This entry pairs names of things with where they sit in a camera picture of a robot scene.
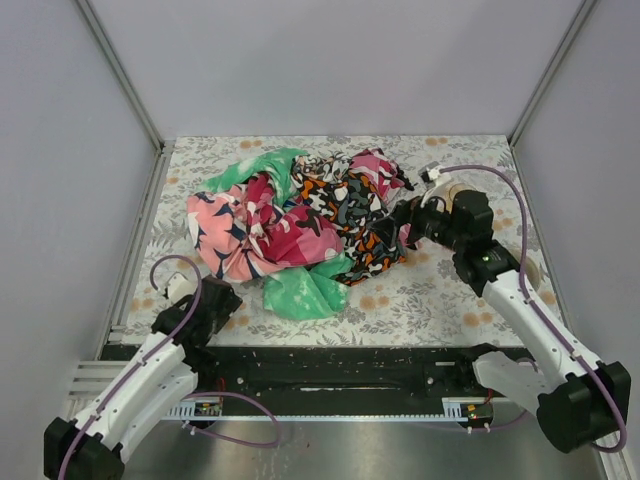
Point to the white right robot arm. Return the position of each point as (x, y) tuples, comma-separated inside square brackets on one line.
[(576, 398)]

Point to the orange grey camouflage cloth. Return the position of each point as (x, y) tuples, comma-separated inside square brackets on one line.
[(352, 193)]

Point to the pink navy leaf-print cloth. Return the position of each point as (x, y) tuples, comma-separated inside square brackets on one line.
[(219, 230)]

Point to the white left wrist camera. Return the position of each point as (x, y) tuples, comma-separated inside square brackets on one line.
[(177, 287)]

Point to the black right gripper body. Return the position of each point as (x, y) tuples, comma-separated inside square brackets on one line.
[(401, 216)]

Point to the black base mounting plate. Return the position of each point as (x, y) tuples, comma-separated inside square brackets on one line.
[(343, 381)]

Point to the right aluminium frame post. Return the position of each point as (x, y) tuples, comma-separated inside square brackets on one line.
[(577, 23)]

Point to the green tie-dye cloth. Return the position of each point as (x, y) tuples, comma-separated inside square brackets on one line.
[(295, 293)]

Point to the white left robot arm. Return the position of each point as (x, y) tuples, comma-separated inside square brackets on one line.
[(164, 372)]

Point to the floral patterned table mat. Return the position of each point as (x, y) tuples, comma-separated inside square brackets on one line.
[(420, 302)]

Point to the aluminium frame post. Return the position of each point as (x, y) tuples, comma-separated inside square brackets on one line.
[(117, 68), (577, 23)]

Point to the left aluminium frame post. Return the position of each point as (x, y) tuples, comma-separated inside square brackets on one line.
[(117, 68)]

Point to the beige metal bowl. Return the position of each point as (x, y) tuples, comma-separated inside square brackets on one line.
[(532, 273)]

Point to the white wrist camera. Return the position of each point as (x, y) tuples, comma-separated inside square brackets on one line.
[(177, 287), (431, 173)]

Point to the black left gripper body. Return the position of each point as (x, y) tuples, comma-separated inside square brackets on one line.
[(220, 300)]

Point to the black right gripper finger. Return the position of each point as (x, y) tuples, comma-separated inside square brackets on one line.
[(387, 229), (406, 207)]

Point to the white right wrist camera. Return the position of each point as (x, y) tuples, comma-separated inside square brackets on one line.
[(431, 173)]

